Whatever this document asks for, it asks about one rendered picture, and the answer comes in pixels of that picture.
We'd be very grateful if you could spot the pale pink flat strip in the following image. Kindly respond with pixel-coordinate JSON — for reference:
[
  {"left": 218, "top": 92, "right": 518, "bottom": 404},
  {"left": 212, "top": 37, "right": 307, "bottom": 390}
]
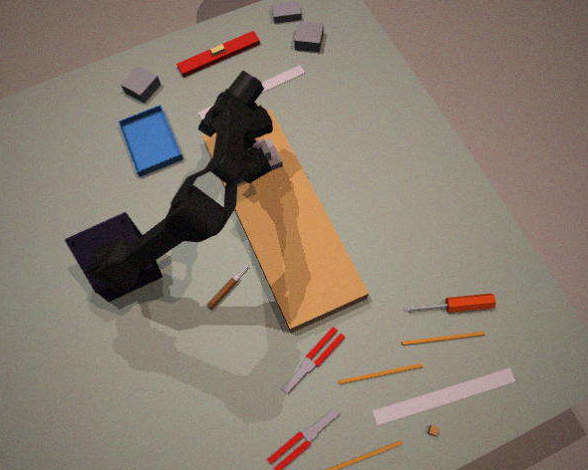
[
  {"left": 373, "top": 368, "right": 515, "bottom": 426},
  {"left": 198, "top": 66, "right": 306, "bottom": 119}
]

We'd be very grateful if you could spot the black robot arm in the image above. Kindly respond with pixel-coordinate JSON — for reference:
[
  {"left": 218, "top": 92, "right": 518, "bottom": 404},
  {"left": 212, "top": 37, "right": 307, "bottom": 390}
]
[{"left": 86, "top": 71, "right": 273, "bottom": 294}]

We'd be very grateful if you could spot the orange-handled awl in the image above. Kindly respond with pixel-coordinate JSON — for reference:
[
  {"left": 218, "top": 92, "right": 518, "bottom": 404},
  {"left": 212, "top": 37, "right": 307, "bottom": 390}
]
[{"left": 407, "top": 294, "right": 495, "bottom": 313}]

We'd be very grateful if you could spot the blue rectangular tray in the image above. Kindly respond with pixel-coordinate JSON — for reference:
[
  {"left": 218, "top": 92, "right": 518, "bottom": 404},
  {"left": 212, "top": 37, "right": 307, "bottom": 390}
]
[{"left": 118, "top": 105, "right": 184, "bottom": 178}]

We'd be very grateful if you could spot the red long bar with tan top patch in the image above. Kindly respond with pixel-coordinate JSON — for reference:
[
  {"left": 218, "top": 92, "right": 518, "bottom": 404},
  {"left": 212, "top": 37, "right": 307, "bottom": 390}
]
[{"left": 177, "top": 31, "right": 261, "bottom": 77}]

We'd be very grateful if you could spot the orange rectangular panel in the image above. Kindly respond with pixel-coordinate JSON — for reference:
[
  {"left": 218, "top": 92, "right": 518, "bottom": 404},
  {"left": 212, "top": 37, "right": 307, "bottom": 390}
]
[{"left": 234, "top": 110, "right": 369, "bottom": 334}]

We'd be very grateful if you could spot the orange thin rod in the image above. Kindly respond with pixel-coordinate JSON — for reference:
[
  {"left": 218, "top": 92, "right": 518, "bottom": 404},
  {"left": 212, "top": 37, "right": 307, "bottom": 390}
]
[
  {"left": 339, "top": 363, "right": 422, "bottom": 384},
  {"left": 327, "top": 441, "right": 403, "bottom": 470},
  {"left": 402, "top": 332, "right": 485, "bottom": 346}
]

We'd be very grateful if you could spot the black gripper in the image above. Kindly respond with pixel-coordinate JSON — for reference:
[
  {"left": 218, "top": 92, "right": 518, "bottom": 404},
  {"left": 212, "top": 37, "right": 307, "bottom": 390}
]
[{"left": 242, "top": 137, "right": 271, "bottom": 183}]

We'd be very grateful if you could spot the brown-handled awl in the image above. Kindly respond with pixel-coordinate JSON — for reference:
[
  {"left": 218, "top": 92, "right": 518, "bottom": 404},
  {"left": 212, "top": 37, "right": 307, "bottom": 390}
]
[{"left": 207, "top": 265, "right": 248, "bottom": 310}]

